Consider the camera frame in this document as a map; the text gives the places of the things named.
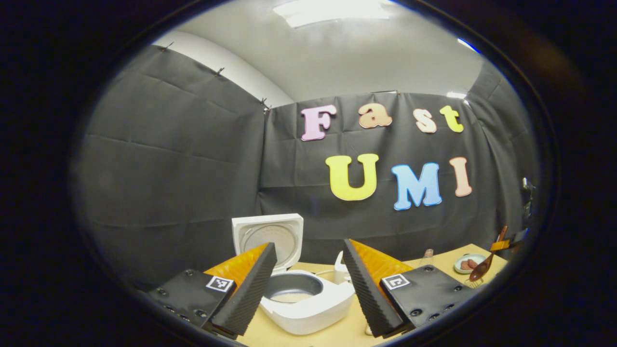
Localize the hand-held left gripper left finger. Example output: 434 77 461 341
145 241 278 338

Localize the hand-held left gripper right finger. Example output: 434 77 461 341
343 238 478 338

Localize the brown wooden spoon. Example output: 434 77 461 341
469 225 509 283

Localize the white rice cooker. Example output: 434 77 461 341
231 213 356 336

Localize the white toaster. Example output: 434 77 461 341
334 250 351 285

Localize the pale green plate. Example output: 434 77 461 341
454 254 488 275

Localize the large ceiling light panel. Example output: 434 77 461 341
273 0 392 28

